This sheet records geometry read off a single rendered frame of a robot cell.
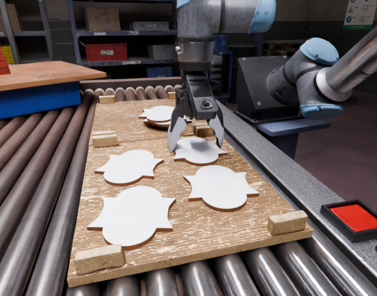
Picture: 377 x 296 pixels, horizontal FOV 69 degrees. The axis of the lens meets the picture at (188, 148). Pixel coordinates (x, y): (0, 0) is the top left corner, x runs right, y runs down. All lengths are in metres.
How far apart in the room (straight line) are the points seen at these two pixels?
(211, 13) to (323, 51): 0.51
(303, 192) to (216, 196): 0.19
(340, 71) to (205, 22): 0.42
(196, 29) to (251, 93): 0.53
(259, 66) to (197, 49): 0.60
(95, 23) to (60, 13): 0.79
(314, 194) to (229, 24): 0.37
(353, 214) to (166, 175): 0.34
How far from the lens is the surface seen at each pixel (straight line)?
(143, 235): 0.41
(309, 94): 0.92
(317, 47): 1.00
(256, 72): 1.13
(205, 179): 0.53
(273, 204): 0.50
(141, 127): 0.82
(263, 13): 0.61
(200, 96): 0.56
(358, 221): 0.53
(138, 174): 0.56
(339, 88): 0.88
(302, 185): 0.61
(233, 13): 0.59
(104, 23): 4.90
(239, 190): 0.51
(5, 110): 1.11
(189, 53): 0.59
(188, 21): 0.59
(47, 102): 1.14
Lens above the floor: 1.22
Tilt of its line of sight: 25 degrees down
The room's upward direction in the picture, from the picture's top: straight up
